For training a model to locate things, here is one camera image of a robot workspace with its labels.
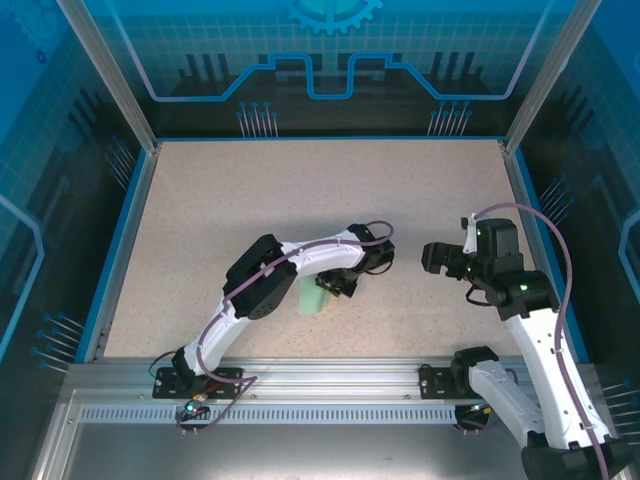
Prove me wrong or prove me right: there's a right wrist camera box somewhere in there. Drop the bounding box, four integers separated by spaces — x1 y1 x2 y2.
458 214 482 256

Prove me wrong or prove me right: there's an aluminium frame post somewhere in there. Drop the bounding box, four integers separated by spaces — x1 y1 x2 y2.
501 0 605 155
55 0 162 154

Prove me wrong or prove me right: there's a metal tray panel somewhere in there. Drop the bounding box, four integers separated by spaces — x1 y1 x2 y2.
29 388 632 480

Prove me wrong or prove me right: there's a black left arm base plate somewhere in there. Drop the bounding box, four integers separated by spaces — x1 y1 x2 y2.
152 366 245 400

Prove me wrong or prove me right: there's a green paper sheet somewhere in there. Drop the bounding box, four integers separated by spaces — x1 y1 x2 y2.
298 273 331 316

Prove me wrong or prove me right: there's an aluminium mounting rail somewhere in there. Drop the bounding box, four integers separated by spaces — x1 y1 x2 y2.
67 355 599 401

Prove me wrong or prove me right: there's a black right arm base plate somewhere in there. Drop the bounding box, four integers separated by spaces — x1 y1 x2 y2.
418 364 481 400

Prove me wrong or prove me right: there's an aluminium side rail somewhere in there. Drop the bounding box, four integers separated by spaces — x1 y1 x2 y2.
82 142 162 364
499 142 577 362

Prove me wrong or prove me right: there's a slotted cable duct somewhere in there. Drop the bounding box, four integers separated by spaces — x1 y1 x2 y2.
78 405 459 426

